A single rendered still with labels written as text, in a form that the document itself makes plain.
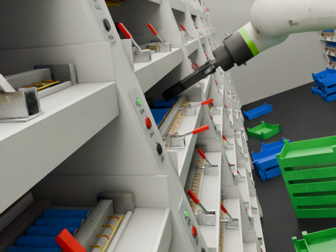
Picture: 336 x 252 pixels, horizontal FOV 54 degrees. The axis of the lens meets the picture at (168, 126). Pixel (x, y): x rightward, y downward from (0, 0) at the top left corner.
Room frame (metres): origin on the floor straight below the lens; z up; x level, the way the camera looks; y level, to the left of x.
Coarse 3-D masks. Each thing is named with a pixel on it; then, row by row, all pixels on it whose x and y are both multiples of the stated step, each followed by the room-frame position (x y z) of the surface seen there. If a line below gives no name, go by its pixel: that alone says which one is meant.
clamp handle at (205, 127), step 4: (196, 128) 0.68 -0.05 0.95; (200, 128) 0.67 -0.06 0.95; (204, 128) 0.67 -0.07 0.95; (208, 128) 0.67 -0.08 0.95; (188, 132) 0.69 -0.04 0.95; (192, 132) 0.68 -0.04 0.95; (196, 132) 0.67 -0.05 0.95; (176, 136) 0.69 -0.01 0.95; (180, 136) 0.68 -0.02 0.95; (184, 136) 0.68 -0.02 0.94
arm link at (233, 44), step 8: (224, 32) 0.99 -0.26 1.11; (224, 40) 0.98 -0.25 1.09; (232, 40) 0.96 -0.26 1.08; (240, 40) 0.95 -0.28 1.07; (224, 48) 0.98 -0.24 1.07; (232, 48) 0.95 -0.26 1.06; (240, 48) 0.95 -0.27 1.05; (248, 48) 0.94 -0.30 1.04; (232, 56) 0.95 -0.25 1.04; (240, 56) 0.95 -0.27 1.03; (248, 56) 0.96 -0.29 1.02; (240, 64) 0.98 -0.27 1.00
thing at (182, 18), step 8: (176, 16) 1.81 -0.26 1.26; (184, 16) 1.80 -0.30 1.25; (184, 24) 1.80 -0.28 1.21; (192, 24) 1.79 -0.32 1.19; (200, 48) 1.79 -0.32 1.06; (192, 56) 1.81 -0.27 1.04; (200, 56) 1.80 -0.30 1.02; (192, 64) 1.81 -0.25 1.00; (216, 88) 1.81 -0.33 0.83; (208, 96) 1.81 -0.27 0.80; (216, 96) 1.80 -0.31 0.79; (224, 112) 1.79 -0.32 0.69; (224, 120) 1.80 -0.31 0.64; (224, 128) 1.80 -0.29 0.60; (248, 176) 1.80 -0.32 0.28; (248, 184) 1.80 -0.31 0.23; (256, 200) 1.79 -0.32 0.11
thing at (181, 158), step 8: (192, 88) 1.12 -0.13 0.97; (200, 88) 1.11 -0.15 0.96; (144, 96) 1.13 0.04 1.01; (152, 96) 1.15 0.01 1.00; (160, 96) 1.15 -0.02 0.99; (176, 96) 1.12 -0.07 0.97; (192, 96) 1.12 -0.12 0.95; (200, 96) 1.11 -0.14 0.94; (152, 104) 1.14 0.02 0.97; (192, 104) 1.08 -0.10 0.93; (200, 112) 1.03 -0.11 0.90; (184, 120) 0.89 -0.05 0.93; (192, 120) 0.88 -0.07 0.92; (200, 120) 1.02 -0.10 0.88; (184, 128) 0.82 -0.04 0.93; (192, 128) 0.81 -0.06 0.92; (192, 136) 0.77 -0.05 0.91; (192, 144) 0.76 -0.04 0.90; (168, 152) 0.53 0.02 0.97; (176, 152) 0.53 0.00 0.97; (184, 152) 0.65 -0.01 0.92; (192, 152) 0.76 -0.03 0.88; (176, 160) 0.53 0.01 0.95; (184, 160) 0.61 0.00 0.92; (176, 168) 0.53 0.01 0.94; (184, 168) 0.61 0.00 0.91; (184, 176) 0.60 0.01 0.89; (184, 184) 0.60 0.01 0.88
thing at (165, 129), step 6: (180, 96) 1.11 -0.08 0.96; (180, 102) 1.02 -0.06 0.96; (186, 102) 1.06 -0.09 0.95; (174, 108) 0.94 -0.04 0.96; (168, 114) 0.88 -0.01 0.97; (174, 114) 0.88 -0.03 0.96; (168, 120) 0.82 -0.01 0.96; (174, 120) 0.87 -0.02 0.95; (180, 120) 0.86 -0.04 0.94; (162, 126) 0.77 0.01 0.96; (168, 126) 0.78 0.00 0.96; (174, 126) 0.80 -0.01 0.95; (162, 132) 0.72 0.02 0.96; (168, 132) 0.77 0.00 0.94; (174, 132) 0.76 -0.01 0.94
